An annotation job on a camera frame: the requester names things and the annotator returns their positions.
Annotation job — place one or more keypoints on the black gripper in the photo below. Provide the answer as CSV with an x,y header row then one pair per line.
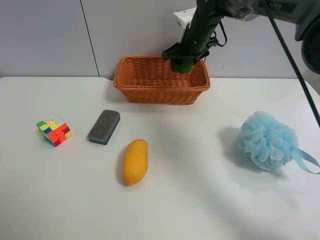
x,y
197,39

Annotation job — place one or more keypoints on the green lemon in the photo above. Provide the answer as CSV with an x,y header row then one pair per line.
x,y
181,65

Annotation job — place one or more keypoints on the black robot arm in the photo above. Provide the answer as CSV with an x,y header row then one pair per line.
x,y
305,14

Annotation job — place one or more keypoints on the orange wicker basket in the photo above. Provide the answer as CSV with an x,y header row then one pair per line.
x,y
150,80

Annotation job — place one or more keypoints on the blue bath loofah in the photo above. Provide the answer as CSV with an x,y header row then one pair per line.
x,y
271,144

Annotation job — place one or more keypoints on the grey whiteboard eraser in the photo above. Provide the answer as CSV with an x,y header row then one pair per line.
x,y
104,127

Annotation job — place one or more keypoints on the yellow mango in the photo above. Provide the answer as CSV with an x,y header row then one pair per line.
x,y
135,162

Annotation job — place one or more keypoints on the multicoloured puzzle cube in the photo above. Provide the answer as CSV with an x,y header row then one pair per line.
x,y
55,131

